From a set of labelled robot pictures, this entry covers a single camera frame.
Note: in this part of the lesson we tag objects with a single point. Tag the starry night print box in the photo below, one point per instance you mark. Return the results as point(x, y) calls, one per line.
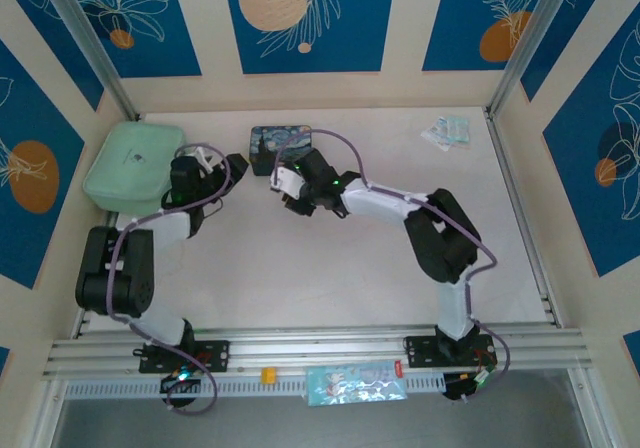
point(270, 143)

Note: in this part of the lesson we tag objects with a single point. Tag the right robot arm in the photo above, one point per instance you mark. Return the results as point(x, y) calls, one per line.
point(440, 243)

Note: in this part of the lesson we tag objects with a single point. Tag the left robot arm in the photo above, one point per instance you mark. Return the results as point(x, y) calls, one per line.
point(115, 278)

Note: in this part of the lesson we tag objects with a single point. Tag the mint green zip case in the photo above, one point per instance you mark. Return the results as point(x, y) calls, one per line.
point(130, 163)

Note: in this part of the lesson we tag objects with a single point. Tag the blue white wipe sachet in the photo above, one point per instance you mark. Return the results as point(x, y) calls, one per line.
point(456, 129)
point(436, 137)

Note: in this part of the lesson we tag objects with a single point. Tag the small yellow block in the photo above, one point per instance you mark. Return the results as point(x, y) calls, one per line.
point(269, 374)

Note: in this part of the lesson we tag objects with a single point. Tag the printed tissue pack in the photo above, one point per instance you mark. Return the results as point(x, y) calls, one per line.
point(355, 383)

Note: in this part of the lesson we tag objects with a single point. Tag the black controller with green light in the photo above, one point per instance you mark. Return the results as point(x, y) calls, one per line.
point(462, 385)
point(180, 385)

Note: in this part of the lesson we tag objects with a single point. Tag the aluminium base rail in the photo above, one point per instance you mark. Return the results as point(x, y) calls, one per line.
point(320, 345)

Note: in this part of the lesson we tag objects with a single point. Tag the blue floral wall poster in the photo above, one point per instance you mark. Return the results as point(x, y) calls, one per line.
point(145, 23)
point(30, 168)
point(480, 18)
point(310, 23)
point(600, 143)

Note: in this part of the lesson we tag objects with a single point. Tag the aluminium corner post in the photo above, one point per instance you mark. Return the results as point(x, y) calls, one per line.
point(530, 43)
point(95, 53)

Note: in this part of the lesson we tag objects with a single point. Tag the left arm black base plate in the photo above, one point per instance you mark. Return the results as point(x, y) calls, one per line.
point(215, 355)

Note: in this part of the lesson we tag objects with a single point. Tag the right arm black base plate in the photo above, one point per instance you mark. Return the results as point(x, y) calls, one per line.
point(420, 350)

